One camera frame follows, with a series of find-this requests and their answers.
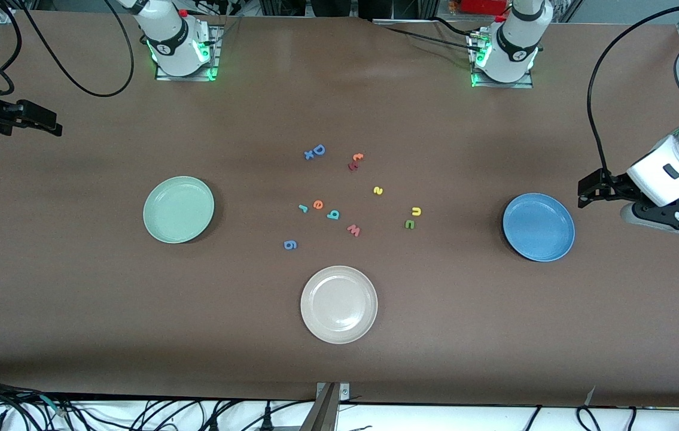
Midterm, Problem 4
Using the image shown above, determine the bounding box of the blue round plate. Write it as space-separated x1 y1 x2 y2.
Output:
502 192 576 263

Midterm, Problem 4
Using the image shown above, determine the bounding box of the green round plate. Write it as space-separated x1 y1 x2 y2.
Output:
143 175 215 244

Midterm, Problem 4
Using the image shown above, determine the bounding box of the red box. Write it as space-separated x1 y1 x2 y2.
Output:
459 0 507 16

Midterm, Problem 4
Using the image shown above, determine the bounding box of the beige round plate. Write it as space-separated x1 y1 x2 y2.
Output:
300 265 379 345

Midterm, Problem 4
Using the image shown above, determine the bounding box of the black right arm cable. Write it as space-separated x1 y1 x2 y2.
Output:
0 0 135 98

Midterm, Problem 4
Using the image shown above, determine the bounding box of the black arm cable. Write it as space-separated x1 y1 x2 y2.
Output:
0 0 135 98
587 2 679 177

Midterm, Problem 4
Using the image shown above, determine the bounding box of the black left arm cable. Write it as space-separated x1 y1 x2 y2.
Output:
587 2 679 177

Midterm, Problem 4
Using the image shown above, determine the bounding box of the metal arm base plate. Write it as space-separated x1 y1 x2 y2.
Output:
468 27 534 89
156 24 220 81

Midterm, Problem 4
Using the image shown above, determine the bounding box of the black looped floor cable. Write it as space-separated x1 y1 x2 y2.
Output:
576 405 602 431

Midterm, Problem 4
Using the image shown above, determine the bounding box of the thin black table cable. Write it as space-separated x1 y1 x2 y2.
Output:
372 17 479 51

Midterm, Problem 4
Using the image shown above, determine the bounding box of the aluminium post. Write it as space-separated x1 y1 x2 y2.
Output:
300 382 351 431

